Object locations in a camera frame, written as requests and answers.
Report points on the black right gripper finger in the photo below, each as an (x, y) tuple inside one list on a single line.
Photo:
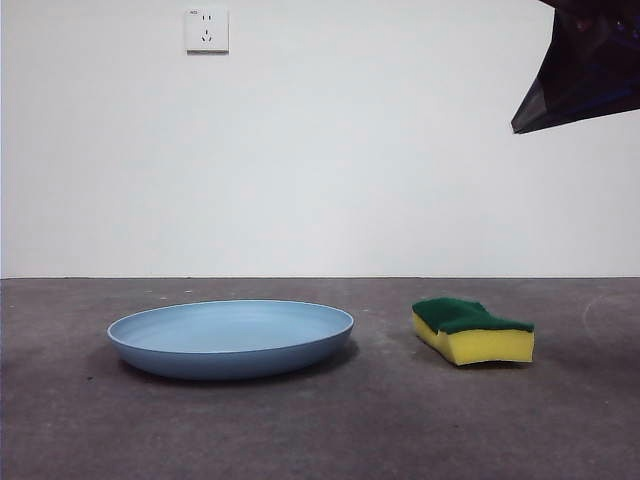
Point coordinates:
[(565, 55), (600, 85)]

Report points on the yellow sponge with green scourer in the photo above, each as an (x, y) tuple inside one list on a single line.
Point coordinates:
[(490, 347)]

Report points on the light blue round plate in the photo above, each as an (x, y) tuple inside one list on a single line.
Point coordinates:
[(230, 330)]

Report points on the white wall socket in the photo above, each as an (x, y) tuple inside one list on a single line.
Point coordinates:
[(207, 30)]

